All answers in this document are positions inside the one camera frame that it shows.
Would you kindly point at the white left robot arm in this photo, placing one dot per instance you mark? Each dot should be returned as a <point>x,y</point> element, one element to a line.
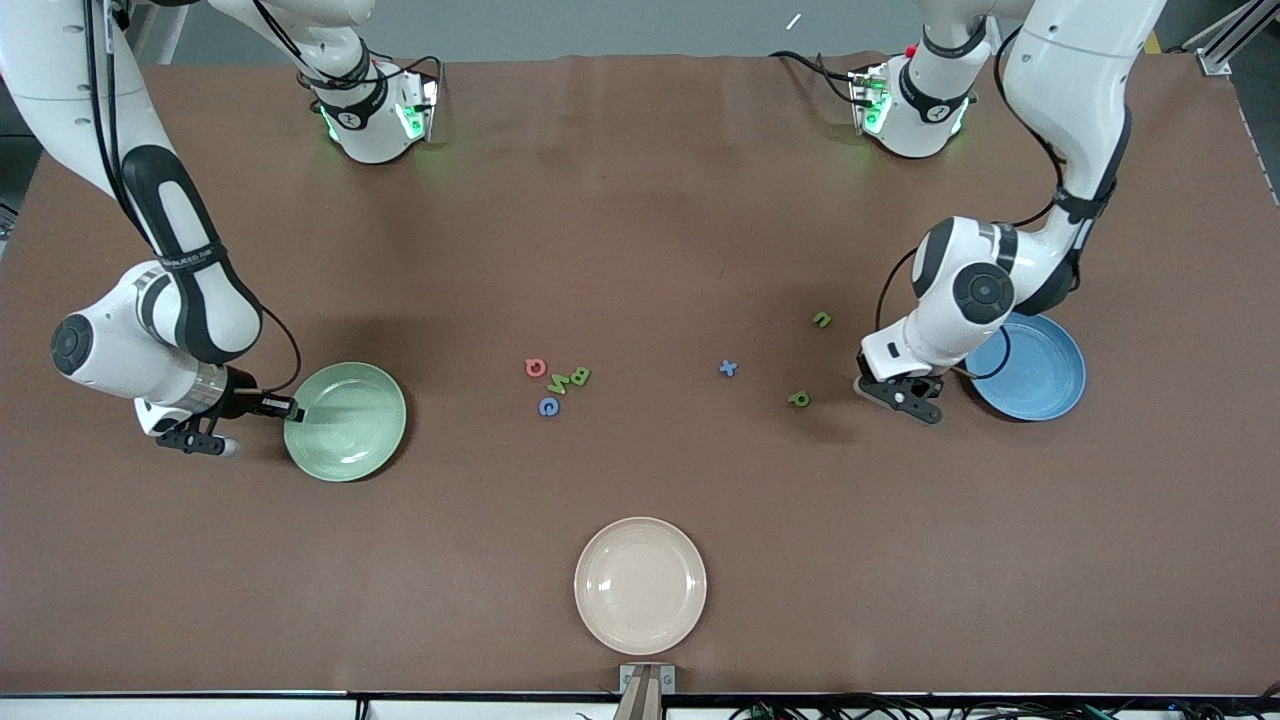
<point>1070,100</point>

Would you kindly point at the green letter B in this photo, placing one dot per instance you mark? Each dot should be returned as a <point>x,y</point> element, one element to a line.
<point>579,376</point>

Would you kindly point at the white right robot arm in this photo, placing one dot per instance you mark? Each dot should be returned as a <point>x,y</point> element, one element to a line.
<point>180,300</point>

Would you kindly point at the green letter p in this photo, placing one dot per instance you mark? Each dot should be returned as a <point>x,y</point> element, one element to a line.
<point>799,399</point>

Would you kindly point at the light green plate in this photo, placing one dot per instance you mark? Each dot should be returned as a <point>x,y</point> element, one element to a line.
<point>350,430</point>

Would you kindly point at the blue letter G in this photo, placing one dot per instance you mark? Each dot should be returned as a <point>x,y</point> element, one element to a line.
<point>543,407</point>

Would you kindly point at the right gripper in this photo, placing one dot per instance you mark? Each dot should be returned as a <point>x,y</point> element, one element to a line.
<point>240,403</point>

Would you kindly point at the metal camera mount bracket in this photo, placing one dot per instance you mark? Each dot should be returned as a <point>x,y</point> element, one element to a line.
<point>647,690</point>

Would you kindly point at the brown table mat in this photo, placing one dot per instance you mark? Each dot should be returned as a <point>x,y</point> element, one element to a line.
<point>700,480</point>

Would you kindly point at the grey arm base connector box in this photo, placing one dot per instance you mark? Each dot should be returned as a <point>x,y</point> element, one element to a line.
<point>862,95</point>
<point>425,100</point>

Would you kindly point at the red letter Q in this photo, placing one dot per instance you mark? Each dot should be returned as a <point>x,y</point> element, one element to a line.
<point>529,368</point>

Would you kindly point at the cream plate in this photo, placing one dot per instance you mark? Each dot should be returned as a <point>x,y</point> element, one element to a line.
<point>640,586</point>

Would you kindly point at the aluminium frame profile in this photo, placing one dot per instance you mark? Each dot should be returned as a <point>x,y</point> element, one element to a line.
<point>1215,62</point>

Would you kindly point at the blue plate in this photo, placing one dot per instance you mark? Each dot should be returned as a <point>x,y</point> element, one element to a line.
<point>1045,385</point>

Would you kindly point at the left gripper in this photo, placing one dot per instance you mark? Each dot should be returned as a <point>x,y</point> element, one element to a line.
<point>862,364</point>

